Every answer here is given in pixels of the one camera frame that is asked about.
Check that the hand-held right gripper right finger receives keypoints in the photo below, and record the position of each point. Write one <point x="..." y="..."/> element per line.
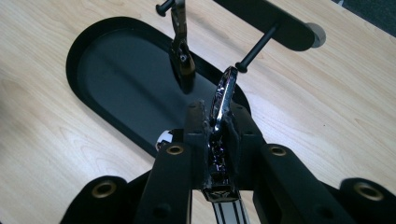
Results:
<point x="286" y="180"/>

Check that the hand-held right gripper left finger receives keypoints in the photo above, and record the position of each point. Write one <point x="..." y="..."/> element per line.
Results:
<point x="168" y="186"/>

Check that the glossy car key with clip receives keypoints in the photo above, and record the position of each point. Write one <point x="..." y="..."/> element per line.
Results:
<point x="222" y="102"/>

